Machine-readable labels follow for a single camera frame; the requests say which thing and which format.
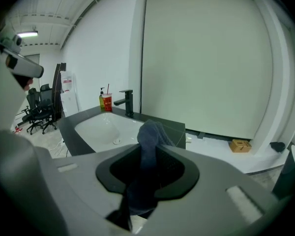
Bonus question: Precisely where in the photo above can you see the brown cardboard box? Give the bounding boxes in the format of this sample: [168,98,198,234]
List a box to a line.
[229,138,252,153]

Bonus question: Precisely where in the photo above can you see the dark wooden boards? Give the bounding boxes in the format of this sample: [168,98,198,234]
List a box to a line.
[51,62,67,121]

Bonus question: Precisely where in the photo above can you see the white sink basin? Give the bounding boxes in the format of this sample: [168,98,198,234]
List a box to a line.
[74,112,146,153]

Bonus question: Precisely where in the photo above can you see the ceiling tube light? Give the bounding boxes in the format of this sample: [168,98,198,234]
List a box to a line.
[16,30,39,38]

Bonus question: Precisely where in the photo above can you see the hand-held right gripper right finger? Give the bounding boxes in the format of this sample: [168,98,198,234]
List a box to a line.
[137,145,291,236]

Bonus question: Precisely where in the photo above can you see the white power strip with cable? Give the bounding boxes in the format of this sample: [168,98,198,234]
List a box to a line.
[48,138,66,155]

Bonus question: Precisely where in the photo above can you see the black handheld item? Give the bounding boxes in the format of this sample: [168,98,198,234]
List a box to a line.
[269,141,286,153]

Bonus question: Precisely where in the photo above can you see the black faucet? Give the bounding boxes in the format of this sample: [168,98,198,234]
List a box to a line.
[113,89,135,118]

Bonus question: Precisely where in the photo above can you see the white roller blind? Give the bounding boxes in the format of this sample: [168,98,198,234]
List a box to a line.
[140,0,274,140]

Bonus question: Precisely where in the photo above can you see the person's left hand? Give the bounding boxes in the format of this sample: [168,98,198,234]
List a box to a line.
[23,77,35,91]

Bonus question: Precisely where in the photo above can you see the red paper cup with straw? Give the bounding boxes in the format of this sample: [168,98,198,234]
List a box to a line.
[101,83,113,113]

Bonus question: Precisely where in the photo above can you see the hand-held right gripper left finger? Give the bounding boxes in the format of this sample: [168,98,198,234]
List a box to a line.
[38,144,142,236]

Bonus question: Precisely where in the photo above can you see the black vanity countertop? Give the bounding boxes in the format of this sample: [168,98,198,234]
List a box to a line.
[58,106,186,157]

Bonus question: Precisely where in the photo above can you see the blue wiping cloth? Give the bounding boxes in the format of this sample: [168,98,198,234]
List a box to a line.
[126,119,175,216]

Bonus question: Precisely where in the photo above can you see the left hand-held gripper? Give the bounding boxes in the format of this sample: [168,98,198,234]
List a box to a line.
[0,34,44,79]

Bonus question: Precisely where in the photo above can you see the white water dispenser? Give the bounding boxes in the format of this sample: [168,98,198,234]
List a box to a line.
[62,91,80,119]

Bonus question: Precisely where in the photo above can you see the green soap pump bottle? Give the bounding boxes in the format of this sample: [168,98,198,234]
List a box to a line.
[99,87,106,112]

